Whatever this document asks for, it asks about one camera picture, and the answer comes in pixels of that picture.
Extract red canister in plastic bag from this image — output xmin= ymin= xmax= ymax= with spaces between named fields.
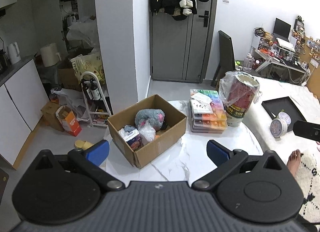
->
xmin=219 ymin=71 xmax=262 ymax=127

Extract orange carton box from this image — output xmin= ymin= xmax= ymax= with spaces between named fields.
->
xmin=55 ymin=106 xmax=82 ymax=137

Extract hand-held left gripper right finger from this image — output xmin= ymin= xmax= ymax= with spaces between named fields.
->
xmin=192 ymin=140 xmax=285 ymax=192

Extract white metal rack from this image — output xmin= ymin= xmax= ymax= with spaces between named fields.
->
xmin=80 ymin=71 xmax=112 ymax=128

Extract round patterned tin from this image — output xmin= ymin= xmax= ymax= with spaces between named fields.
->
xmin=278 ymin=112 xmax=292 ymax=124
xmin=270 ymin=118 xmax=288 ymax=138

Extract dark bottle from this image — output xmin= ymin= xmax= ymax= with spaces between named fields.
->
xmin=90 ymin=81 xmax=100 ymax=101
xmin=84 ymin=82 xmax=93 ymax=100

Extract white electric kettle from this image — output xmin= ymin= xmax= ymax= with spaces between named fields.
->
xmin=7 ymin=42 xmax=21 ymax=65

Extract yellow green rice bag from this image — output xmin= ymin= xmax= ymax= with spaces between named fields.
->
xmin=69 ymin=53 xmax=104 ymax=84

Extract white cabinet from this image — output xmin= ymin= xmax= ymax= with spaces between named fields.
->
xmin=0 ymin=58 xmax=49 ymax=167

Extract blue tissue pack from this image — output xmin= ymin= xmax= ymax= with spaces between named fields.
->
xmin=119 ymin=128 xmax=143 ymax=150

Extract white bed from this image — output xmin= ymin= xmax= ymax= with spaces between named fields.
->
xmin=241 ymin=77 xmax=320 ymax=157

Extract large brown cardboard box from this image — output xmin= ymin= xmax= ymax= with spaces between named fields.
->
xmin=58 ymin=66 xmax=82 ymax=90

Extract stack of colourful organizer boxes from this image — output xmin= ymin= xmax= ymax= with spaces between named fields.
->
xmin=189 ymin=89 xmax=228 ymax=134

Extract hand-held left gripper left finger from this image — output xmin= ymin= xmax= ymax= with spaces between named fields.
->
xmin=34 ymin=140 xmax=125 ymax=193

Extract grey plush toy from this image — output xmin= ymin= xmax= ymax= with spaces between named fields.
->
xmin=135 ymin=108 xmax=166 ymax=130

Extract grey door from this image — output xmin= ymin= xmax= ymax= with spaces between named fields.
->
xmin=149 ymin=0 xmax=215 ymax=83

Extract clear plastic bag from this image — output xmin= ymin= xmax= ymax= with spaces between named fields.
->
xmin=139 ymin=121 xmax=157 ymax=146

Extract white desk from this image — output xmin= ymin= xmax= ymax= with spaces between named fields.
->
xmin=255 ymin=48 xmax=310 ymax=84

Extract white paper card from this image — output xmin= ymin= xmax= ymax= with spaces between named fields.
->
xmin=190 ymin=92 xmax=213 ymax=115

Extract black tray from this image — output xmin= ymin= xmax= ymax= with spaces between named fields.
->
xmin=261 ymin=96 xmax=304 ymax=132

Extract white plastic bag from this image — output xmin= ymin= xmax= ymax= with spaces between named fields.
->
xmin=51 ymin=88 xmax=87 ymax=121

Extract black laptop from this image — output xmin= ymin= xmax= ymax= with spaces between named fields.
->
xmin=272 ymin=18 xmax=292 ymax=41

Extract large translucent plastic bag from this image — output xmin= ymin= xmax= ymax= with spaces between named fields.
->
xmin=67 ymin=20 xmax=98 ymax=48

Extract dark photo frame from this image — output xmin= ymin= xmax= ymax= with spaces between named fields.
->
xmin=294 ymin=17 xmax=306 ymax=34

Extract cork board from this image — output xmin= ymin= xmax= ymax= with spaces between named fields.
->
xmin=299 ymin=35 xmax=320 ymax=95

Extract yellow slipper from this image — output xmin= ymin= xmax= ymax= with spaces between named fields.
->
xmin=75 ymin=140 xmax=94 ymax=150

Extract person's bare foot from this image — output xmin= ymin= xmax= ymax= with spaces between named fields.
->
xmin=287 ymin=149 xmax=302 ymax=176

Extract black door lock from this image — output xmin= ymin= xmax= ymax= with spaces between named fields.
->
xmin=199 ymin=10 xmax=209 ymax=28

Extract white patterned rug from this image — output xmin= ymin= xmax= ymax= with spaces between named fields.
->
xmin=294 ymin=151 xmax=320 ymax=224

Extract clear water bottle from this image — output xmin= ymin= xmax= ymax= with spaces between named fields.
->
xmin=243 ymin=53 xmax=253 ymax=73

